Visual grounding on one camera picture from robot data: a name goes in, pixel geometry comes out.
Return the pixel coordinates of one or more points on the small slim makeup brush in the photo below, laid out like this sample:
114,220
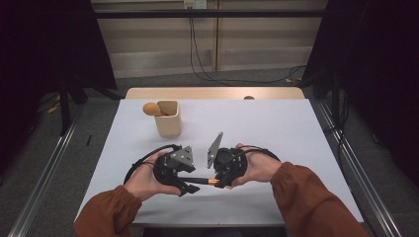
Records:
201,180

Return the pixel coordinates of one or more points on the person's left hand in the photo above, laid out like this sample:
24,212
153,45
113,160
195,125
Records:
145,181

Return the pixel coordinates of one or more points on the black stand post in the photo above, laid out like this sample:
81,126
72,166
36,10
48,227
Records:
64,108
335,98

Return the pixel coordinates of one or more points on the white wall socket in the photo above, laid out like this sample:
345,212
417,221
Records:
195,4

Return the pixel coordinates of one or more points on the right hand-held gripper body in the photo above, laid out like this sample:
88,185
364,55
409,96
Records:
230,161

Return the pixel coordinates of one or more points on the metal floor rail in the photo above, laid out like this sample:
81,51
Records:
359,177
46,177

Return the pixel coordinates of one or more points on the large fluffy makeup brush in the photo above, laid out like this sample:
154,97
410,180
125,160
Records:
150,109

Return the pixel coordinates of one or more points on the black curtain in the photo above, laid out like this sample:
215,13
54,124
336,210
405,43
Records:
378,65
42,49

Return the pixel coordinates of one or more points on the beige wooden brush holder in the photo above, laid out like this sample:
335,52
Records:
168,126

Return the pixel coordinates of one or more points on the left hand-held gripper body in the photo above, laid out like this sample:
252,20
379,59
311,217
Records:
166,168

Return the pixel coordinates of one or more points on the person's right hand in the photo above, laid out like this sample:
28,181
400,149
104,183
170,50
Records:
260,168

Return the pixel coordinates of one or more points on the brown table grommet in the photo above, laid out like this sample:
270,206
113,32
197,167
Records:
248,97

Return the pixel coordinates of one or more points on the black horizontal bar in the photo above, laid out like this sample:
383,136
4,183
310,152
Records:
210,13

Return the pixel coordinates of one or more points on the white table mat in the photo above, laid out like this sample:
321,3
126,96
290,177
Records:
280,131

